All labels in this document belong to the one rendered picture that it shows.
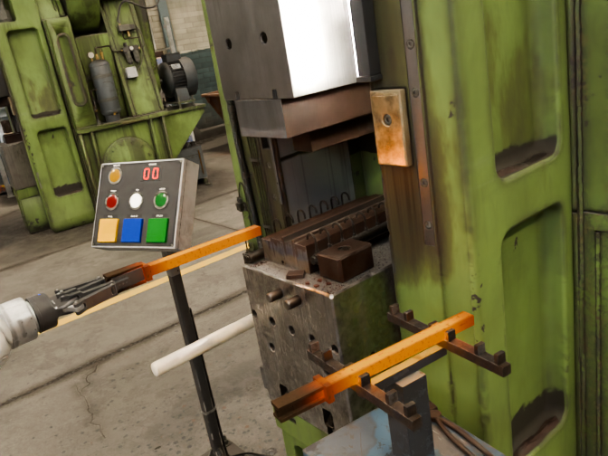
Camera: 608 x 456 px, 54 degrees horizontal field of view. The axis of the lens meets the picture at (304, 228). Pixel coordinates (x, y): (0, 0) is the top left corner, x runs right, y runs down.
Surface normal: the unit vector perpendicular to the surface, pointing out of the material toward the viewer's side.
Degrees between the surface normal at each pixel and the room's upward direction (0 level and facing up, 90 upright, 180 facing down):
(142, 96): 79
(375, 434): 0
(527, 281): 90
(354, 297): 90
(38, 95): 89
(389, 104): 90
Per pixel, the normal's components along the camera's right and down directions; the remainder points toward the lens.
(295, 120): 0.63, 0.15
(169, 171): -0.44, -0.17
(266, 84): -0.76, 0.32
